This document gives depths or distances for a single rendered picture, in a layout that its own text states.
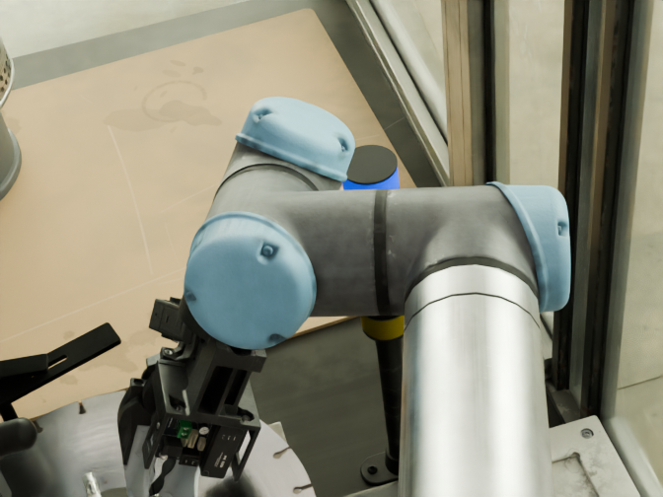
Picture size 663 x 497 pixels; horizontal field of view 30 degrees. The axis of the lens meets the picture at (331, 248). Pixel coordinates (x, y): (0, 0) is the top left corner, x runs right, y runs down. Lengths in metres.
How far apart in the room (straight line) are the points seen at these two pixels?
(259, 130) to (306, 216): 0.10
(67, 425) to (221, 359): 0.31
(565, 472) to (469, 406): 0.50
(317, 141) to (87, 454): 0.42
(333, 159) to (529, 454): 0.27
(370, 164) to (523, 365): 0.37
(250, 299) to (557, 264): 0.17
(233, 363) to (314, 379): 0.52
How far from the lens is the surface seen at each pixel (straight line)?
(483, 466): 0.58
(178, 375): 0.90
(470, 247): 0.68
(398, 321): 1.08
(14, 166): 1.67
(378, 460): 1.28
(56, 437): 1.11
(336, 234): 0.70
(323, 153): 0.78
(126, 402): 0.94
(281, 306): 0.69
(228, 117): 1.69
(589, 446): 1.10
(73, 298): 1.50
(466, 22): 1.26
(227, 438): 0.89
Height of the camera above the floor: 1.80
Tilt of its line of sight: 45 degrees down
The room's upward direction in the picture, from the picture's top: 8 degrees counter-clockwise
